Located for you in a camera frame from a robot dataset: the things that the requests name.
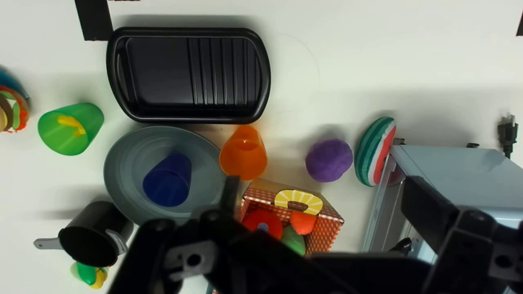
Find black plastic tray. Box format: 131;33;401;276
105;26;274;126

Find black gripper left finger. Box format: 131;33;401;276
109;176;259;294

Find toy hamburger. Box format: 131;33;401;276
0;83;32;136

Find red round toy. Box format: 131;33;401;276
243;207;285;242

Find black power plug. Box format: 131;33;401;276
496;113;520;160

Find toy watermelon slice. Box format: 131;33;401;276
354;116;399;188

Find green round toy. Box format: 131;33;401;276
280;227;308;258

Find grey round plate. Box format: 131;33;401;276
104;126;226;225

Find blue plastic cup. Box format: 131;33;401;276
143;152;193;209

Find purple ball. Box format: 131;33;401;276
305;137;355;183

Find green and yellow toy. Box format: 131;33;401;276
71;260;110;291

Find orange toy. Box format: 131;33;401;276
288;211;319;237

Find black tape strip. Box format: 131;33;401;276
74;0;115;43

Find orange plastic cup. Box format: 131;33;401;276
218;124;270;183

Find green translucent cup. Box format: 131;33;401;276
37;103;107;157

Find small blue dish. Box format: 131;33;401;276
0;65;27;96

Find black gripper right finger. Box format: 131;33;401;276
403;175;523;294

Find yellow toy fries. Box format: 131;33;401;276
56;114;89;137

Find red checkered toy box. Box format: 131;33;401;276
236;178;347;258

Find black cooking pot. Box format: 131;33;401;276
33;199;136;268

